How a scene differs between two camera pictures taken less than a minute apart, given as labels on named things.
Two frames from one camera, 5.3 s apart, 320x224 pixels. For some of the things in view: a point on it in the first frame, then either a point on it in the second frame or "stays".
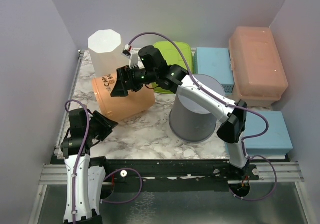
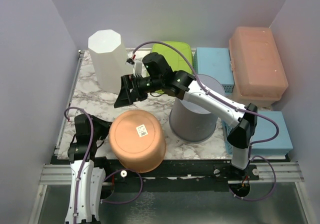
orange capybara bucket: (121, 108) -> (137, 139)
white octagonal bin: (106, 51) stays
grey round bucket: (191, 122) stays
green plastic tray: (174, 58) stays
